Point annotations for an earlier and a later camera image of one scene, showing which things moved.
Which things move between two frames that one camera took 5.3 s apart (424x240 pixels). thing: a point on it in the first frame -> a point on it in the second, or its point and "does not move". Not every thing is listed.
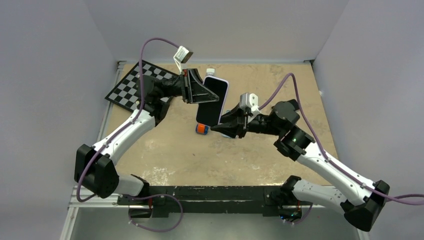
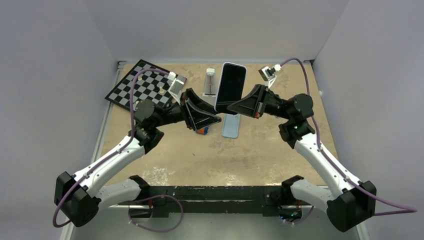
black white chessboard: x=124 y=94 does not move
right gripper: x=232 y=123 -> x=250 y=105
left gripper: x=192 y=90 -> x=196 y=113
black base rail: x=208 y=200 does not move
